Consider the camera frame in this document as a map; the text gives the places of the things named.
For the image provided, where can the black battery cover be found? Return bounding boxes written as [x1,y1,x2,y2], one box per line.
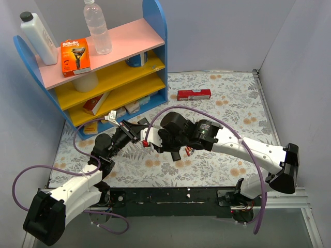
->
[171,152,181,162]

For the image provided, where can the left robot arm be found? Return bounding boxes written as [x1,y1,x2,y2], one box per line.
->
[23,118,149,246]

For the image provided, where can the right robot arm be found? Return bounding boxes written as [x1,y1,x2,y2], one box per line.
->
[147,112,299,205]

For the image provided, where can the white snack packet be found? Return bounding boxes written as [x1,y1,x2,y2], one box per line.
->
[124,101,140,114]

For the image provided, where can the yellow snack packet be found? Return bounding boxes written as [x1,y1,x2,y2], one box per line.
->
[83,121,98,135]

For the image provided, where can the green sponge pack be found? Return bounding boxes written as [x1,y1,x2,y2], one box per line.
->
[137,95,151,106]

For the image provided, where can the red white book box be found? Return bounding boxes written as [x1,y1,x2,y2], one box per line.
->
[83,92,110,116]

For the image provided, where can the red toothpaste box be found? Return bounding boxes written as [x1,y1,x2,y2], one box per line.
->
[177,89,212,101]

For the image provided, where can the blue pink yellow shelf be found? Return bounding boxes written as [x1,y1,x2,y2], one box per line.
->
[13,1,168,130]

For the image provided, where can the white cylindrical container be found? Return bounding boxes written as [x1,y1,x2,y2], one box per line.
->
[72,72,99,92]

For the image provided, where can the blue white can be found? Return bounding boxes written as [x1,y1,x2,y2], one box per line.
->
[125,52,148,68]

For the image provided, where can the floral table mat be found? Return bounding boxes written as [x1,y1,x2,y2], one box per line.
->
[48,72,279,188]

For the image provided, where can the orange razor box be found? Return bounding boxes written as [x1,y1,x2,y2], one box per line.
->
[61,38,91,78]

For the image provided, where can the clear plastic water bottle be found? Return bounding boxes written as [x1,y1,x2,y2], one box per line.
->
[83,0,112,55]

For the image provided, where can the white bottle black cap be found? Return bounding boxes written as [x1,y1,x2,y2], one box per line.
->
[20,11,58,66]

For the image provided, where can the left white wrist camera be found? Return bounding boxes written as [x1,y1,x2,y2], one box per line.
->
[104,110,120,127]

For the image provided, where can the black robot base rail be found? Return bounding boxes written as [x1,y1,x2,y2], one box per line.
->
[93,187,262,223]

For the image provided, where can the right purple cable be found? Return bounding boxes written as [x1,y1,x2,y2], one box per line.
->
[144,105,268,235]

